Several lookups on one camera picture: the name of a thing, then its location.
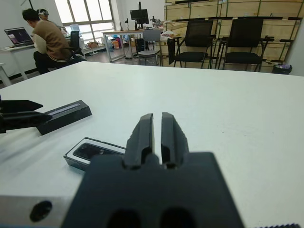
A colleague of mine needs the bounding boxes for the open black laptop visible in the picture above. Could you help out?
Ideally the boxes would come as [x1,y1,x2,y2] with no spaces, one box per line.
[4,27,36,48]

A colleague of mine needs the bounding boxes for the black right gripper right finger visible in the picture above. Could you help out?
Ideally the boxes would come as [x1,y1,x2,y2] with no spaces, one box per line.
[161,111,190,167]

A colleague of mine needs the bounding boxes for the black trash bin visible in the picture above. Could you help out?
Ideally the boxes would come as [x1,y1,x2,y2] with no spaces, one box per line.
[272,63,293,75]

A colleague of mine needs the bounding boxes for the black swivel office chair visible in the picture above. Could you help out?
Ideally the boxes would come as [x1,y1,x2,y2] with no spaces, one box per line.
[63,30,87,63]

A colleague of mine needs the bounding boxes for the stacked wooden crates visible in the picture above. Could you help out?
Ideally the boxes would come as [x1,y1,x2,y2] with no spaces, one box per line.
[163,0,303,65]

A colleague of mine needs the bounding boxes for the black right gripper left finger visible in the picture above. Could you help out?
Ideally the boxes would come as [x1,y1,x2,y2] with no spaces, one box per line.
[123,113,155,168]

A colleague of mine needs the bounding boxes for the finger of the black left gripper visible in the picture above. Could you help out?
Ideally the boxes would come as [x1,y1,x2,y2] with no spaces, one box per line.
[0,111,53,133]
[1,100,44,114]

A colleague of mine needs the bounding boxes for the black mesh office chair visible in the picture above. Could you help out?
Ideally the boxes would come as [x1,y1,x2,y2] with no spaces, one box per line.
[218,18,275,72]
[167,20,218,69]

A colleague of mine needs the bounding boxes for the gray chair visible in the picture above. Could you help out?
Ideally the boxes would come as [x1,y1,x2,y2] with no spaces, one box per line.
[137,29,162,67]

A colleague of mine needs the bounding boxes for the black computer tower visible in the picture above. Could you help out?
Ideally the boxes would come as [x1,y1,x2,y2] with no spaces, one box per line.
[135,38,145,57]

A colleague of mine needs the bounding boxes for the wooden desk white legs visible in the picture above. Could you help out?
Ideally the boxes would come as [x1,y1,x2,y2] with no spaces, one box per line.
[101,28,166,63]

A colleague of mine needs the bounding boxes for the large window white frame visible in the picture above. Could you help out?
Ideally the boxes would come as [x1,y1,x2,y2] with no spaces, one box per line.
[54,0,117,41]

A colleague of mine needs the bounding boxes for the person in brown sweater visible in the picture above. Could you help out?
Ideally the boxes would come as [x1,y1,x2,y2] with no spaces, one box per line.
[22,8,84,75]

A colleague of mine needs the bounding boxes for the person with white headset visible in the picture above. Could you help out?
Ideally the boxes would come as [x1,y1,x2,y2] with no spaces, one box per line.
[37,8,64,33]

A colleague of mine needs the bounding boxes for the black slim camera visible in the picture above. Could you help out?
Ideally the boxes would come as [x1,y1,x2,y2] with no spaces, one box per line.
[72,142,125,166]

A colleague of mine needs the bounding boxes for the black box lid silver print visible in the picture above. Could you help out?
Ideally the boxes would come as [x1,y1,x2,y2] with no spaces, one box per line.
[36,99,93,136]

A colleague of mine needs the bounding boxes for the black computer monitor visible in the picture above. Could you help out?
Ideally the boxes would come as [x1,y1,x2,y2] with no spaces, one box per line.
[129,1,150,30]

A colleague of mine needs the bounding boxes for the white plastic bag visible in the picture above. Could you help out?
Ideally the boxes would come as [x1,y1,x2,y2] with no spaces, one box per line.
[161,30,182,40]

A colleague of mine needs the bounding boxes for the black box base white insert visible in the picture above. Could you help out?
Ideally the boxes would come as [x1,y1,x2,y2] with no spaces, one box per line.
[63,136,127,171]

